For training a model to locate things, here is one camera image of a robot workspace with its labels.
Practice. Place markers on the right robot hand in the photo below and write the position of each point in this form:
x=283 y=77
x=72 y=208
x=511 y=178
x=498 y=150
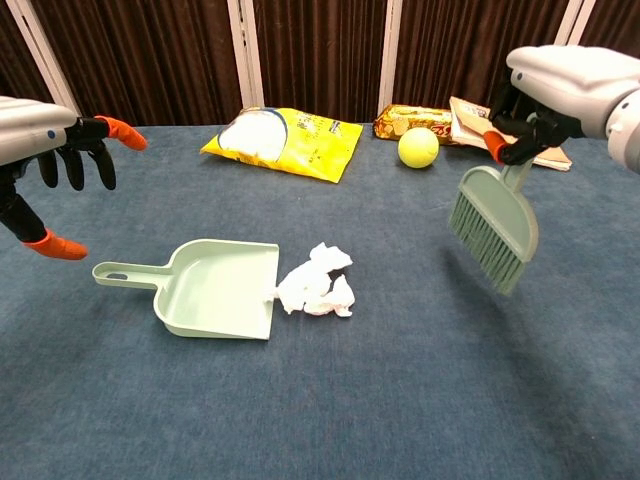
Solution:
x=565 y=80

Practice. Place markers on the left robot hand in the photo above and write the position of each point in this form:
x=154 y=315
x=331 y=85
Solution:
x=30 y=125

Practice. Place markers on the light green hand broom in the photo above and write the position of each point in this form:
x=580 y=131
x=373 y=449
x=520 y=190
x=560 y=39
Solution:
x=500 y=215

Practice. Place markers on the light green dustpan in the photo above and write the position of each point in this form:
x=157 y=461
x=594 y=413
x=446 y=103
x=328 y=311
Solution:
x=220 y=292

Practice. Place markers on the white paper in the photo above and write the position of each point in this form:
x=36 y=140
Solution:
x=312 y=285

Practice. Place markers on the kraft spiral notebook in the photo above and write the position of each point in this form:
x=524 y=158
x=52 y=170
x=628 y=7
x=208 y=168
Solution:
x=470 y=122

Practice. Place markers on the yellow-green tennis ball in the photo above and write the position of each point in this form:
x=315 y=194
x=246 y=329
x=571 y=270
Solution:
x=418 y=147

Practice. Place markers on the brown biscuit packet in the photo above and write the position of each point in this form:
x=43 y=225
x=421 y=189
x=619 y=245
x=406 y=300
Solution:
x=407 y=120

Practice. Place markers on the yellow snack bag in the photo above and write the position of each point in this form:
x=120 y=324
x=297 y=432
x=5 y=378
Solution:
x=295 y=142

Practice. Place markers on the blue felt table mat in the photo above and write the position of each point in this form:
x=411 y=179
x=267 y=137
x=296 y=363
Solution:
x=350 y=400

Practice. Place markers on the dark folding screen white frame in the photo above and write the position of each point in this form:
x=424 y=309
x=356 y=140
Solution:
x=150 y=55

